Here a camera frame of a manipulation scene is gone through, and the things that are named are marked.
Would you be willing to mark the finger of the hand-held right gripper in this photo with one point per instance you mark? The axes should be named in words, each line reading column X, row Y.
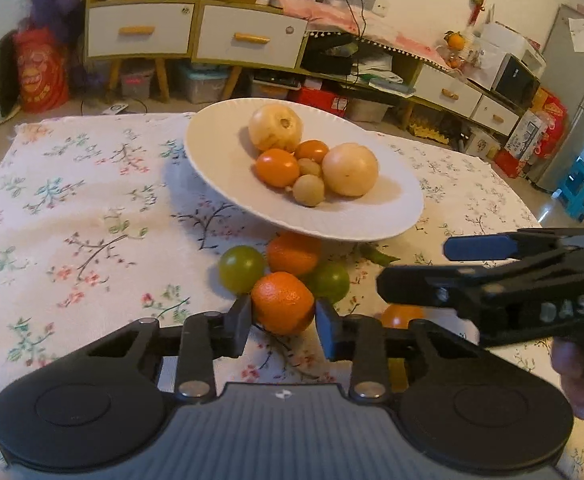
column 421, row 285
column 476, row 247

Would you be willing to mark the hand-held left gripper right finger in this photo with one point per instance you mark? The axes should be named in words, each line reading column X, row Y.
column 326, row 330

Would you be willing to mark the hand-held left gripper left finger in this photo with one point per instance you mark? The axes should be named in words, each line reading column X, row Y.
column 239, row 325

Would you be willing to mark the small glossy orange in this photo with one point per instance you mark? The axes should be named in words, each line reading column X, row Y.
column 401, row 316
column 312, row 150

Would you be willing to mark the mandarin orange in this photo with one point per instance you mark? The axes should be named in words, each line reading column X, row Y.
column 283, row 303
column 294, row 252

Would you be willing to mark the green tangerine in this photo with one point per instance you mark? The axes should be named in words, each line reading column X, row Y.
column 333, row 280
column 242, row 268

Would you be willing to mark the white plate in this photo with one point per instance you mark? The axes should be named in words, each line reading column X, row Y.
column 386, row 200

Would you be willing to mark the large yellow grapefruit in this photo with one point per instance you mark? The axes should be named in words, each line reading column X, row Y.
column 350, row 169

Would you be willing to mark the orange tomato large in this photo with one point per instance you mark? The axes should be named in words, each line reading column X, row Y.
column 277, row 167

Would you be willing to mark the small brown kiwi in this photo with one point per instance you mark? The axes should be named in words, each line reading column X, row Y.
column 310, row 166

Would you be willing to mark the yellow apple brown stem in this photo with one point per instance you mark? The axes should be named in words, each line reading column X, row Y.
column 275, row 127

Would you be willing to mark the person's right hand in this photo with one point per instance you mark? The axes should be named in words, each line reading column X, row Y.
column 574, row 380

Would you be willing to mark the green leaf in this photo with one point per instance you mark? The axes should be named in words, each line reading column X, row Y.
column 379, row 256

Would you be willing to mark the blue plastic stool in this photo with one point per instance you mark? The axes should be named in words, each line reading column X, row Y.
column 579, row 190

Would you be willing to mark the yellow tray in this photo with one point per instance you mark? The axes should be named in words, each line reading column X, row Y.
column 434, row 132

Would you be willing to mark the black microwave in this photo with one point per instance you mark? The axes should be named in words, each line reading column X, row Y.
column 514, row 80

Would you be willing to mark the grey refrigerator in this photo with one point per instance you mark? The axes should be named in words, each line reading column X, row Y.
column 579, row 85

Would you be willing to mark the floral tablecloth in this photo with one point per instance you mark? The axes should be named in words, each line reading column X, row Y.
column 72, row 210

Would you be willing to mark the stand with oranges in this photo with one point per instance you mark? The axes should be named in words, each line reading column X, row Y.
column 455, row 42

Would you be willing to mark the red cardboard box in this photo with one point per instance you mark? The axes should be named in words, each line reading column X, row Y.
column 319, row 101

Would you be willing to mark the clear storage box blue lid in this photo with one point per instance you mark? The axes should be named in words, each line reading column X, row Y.
column 202, row 85

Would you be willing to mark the white remote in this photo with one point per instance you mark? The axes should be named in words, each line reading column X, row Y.
column 116, row 109

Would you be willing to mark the small clear storage box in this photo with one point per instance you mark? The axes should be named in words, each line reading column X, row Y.
column 137, row 84

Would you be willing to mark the pink cloth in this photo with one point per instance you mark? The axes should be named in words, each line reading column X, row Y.
column 322, row 12

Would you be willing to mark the yellow white drawer cabinet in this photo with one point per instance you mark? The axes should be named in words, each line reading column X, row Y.
column 137, row 30

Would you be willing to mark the red printed bag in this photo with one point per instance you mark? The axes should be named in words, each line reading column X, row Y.
column 39, row 72

